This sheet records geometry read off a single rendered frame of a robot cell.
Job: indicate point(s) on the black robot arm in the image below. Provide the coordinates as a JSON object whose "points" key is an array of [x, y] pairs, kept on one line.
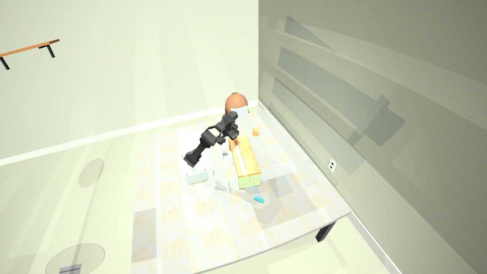
{"points": [[208, 139]]}

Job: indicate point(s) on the light blue rectangular bar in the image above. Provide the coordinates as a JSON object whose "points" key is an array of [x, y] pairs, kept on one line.
{"points": [[258, 199]]}

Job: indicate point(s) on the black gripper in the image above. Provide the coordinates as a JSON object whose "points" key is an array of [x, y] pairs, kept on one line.
{"points": [[222, 139]]}

